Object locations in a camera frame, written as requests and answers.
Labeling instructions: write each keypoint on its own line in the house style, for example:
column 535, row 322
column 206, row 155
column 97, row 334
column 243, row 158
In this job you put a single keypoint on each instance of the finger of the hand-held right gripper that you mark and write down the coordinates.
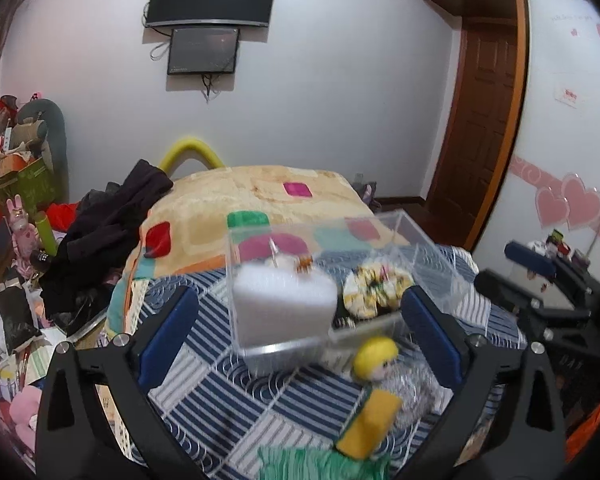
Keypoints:
column 500, row 285
column 527, row 257

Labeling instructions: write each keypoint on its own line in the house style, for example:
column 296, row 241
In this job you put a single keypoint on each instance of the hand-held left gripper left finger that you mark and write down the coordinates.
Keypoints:
column 166, row 342

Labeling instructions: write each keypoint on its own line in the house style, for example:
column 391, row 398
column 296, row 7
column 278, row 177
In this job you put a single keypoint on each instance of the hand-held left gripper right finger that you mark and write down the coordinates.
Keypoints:
column 434, row 342

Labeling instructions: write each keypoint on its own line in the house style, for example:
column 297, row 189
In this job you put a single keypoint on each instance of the yellow-haired plush doll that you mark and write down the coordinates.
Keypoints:
column 375, row 357

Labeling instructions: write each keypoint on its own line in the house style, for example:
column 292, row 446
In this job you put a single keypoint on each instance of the yellow sponge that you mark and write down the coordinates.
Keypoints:
column 367, row 427

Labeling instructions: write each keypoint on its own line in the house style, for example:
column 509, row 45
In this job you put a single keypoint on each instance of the clear acrylic box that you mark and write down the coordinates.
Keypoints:
column 380, row 240

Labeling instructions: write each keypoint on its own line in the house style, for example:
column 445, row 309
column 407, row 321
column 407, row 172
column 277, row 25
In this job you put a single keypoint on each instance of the small toy figures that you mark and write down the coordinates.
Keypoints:
column 562, row 247

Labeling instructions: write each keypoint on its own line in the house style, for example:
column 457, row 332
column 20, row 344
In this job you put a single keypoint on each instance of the orange cloth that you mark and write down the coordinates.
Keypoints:
column 597, row 427

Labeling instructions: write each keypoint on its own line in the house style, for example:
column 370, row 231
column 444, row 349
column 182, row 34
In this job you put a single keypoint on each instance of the yellow floral scrunchie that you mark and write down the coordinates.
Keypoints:
column 375, row 290

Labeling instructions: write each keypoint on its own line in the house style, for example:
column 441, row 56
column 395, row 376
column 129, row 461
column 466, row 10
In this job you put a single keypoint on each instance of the blue striped blanket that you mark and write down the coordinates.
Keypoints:
column 240, row 405

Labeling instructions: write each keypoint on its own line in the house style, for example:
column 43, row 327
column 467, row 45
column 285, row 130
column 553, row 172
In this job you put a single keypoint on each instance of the white heart-shaped sponge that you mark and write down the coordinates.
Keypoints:
column 285, row 305

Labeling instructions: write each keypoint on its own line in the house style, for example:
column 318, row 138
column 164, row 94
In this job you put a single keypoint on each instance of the dark clothes pile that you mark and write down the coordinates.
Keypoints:
column 105, row 230

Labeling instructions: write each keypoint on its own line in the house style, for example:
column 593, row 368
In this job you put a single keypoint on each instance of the white wardrobe with pink hearts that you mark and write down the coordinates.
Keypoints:
column 565, row 120

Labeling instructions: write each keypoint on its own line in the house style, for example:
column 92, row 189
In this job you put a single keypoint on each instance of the small white orange plush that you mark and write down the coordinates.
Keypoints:
column 286, row 261

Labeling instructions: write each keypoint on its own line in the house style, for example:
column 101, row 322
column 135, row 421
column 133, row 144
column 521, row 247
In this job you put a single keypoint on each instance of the brown wooden door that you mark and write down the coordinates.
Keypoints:
column 480, row 120

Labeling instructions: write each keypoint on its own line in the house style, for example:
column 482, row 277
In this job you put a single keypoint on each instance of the black bag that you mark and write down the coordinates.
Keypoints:
column 15, row 315

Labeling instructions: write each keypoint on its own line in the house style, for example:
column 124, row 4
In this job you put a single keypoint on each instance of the pink plush toy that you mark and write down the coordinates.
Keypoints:
column 25, row 410

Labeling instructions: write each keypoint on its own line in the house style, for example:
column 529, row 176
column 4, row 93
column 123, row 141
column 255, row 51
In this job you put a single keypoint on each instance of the green bottle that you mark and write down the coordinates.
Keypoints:
column 46, row 232

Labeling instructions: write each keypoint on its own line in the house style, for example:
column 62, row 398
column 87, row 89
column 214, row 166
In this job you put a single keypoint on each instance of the purple cloth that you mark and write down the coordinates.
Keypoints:
column 366, row 192

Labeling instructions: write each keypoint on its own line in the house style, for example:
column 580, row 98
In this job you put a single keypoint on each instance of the yellow patchwork blanket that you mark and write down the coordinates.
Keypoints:
column 240, row 195

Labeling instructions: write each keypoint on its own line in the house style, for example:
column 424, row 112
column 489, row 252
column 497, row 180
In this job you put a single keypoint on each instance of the red cloth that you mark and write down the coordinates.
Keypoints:
column 62, row 213

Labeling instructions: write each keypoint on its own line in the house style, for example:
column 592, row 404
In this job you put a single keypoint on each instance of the green knitted cloth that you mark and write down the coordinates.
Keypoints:
column 320, row 465

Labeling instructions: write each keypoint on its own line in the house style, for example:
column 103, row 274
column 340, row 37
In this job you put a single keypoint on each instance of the pink bunny doll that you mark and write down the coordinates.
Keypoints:
column 21, row 225

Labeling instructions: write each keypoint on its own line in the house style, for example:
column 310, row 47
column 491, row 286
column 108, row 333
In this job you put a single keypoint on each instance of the yellow padded tube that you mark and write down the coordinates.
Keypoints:
column 187, row 146

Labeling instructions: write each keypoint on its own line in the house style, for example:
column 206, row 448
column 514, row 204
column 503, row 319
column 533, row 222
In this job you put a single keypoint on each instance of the green cardboard box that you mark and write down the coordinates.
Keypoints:
column 27, row 180

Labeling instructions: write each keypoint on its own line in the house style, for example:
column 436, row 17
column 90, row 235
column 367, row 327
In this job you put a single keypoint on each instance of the small black wall monitor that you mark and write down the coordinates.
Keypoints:
column 203, row 50

